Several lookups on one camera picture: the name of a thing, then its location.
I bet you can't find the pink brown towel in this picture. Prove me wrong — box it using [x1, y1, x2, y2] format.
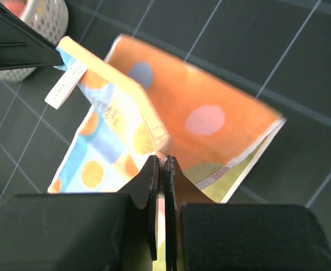
[0, 0, 27, 17]

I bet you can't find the orange polka dot towel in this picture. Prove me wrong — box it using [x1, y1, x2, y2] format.
[46, 35, 285, 270]

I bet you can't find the white perforated plastic basket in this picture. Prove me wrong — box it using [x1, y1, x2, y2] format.
[0, 1, 69, 82]

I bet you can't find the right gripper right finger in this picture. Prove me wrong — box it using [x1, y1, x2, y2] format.
[164, 156, 331, 270]

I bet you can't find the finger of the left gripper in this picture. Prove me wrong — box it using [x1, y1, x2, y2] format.
[0, 3, 63, 71]

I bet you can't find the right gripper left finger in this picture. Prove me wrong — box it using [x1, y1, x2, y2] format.
[0, 156, 159, 270]

